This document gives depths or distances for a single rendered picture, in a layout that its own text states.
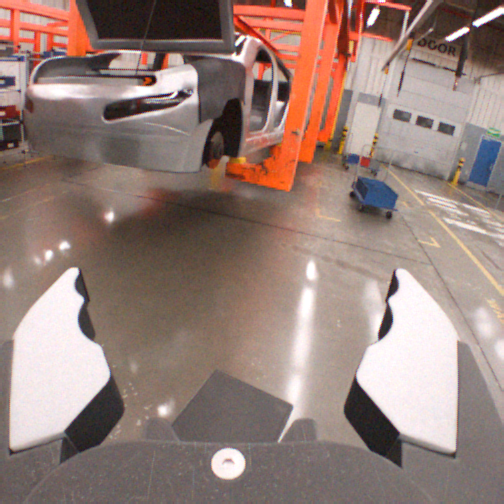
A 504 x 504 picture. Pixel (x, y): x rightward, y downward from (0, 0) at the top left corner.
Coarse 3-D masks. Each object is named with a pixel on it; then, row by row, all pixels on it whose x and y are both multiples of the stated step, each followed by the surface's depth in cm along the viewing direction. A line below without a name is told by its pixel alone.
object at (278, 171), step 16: (320, 0) 209; (320, 16) 215; (304, 32) 225; (320, 32) 222; (304, 48) 231; (304, 64) 237; (304, 80) 243; (304, 96) 248; (288, 112) 258; (304, 112) 254; (288, 128) 264; (288, 144) 271; (240, 160) 292; (272, 160) 283; (288, 160) 277; (224, 176) 302; (240, 176) 297; (256, 176) 292; (272, 176) 288; (288, 176) 283
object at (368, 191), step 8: (368, 144) 481; (392, 152) 479; (360, 160) 495; (360, 176) 501; (352, 184) 516; (360, 184) 476; (368, 184) 451; (376, 184) 475; (384, 184) 492; (352, 192) 514; (360, 192) 469; (368, 192) 429; (376, 192) 427; (384, 192) 425; (392, 192) 448; (360, 200) 435; (368, 200) 434; (376, 200) 432; (384, 200) 430; (392, 200) 428; (360, 208) 445; (392, 208) 428
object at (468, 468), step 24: (480, 384) 6; (480, 408) 6; (456, 432) 5; (480, 432) 5; (408, 456) 5; (432, 456) 5; (456, 456) 5; (480, 456) 5; (432, 480) 5; (456, 480) 4; (480, 480) 4
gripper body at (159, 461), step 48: (144, 432) 5; (288, 432) 6; (48, 480) 4; (96, 480) 4; (144, 480) 4; (192, 480) 4; (240, 480) 4; (288, 480) 4; (336, 480) 4; (384, 480) 4
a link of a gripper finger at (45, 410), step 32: (64, 288) 10; (32, 320) 8; (64, 320) 8; (32, 352) 7; (64, 352) 7; (96, 352) 7; (32, 384) 6; (64, 384) 6; (96, 384) 6; (32, 416) 5; (64, 416) 6; (96, 416) 6
